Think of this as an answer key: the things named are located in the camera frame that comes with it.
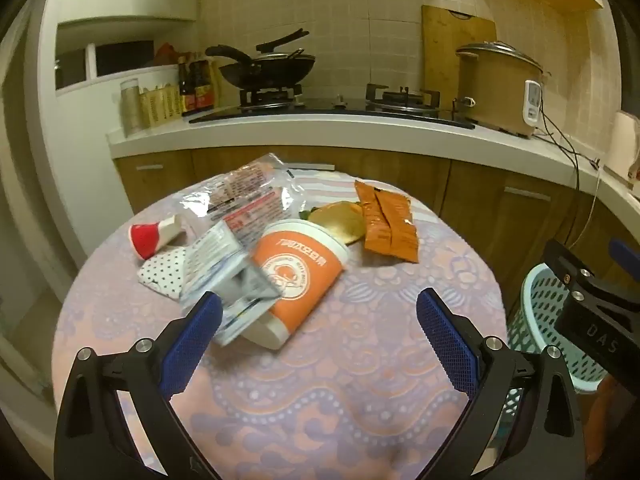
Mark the black cable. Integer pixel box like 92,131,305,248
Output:
537,109,601,192

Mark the beige rice cooker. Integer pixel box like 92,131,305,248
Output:
454,40,551,138

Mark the fruit peel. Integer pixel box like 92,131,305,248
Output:
300,201,368,246

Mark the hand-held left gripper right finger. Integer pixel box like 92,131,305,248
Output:
416,287,587,480

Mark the yellow woven basket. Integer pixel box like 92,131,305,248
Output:
139,85,182,128

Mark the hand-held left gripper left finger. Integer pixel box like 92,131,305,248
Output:
54,291,223,480

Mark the tall storage jar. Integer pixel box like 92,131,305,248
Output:
119,79,145,137

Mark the silver foil packet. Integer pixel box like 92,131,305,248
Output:
179,222,283,346

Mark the dark sauce bottle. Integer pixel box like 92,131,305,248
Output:
194,59,216,110
177,57,197,113

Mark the patterned pink tablecloth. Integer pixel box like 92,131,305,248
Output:
52,162,511,480

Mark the black wok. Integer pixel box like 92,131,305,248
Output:
219,50,317,90

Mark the clear printed plastic wrapper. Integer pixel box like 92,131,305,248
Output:
179,153,306,251

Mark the wooden base cabinet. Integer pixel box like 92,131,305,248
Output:
112,147,640,311

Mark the red packet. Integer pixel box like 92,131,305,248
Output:
154,42,181,67

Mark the white plug-in timer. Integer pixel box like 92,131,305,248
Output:
520,80,544,126

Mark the dark window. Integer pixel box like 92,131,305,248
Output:
55,40,156,91

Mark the orange snack packet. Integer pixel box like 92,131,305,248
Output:
354,180,420,264

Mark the black gas stove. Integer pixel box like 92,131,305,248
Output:
187,82,476,129

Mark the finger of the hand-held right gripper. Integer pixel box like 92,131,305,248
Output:
542,238,601,306
608,239,640,273

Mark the light blue plastic basket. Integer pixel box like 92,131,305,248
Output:
501,262,608,411

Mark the polka dot white wrapper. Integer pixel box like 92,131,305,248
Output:
137,247,193,301

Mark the black frying pan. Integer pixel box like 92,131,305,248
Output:
205,28,311,68

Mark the person's right forearm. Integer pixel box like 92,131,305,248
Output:
582,372,631,466

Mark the white cable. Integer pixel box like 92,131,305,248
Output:
580,160,604,241

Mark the wooden cutting board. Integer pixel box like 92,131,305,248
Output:
421,5,498,106

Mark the white kitchen countertop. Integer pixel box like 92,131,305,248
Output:
106,109,640,221

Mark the orange paper cup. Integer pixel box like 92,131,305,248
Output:
245,219,351,348

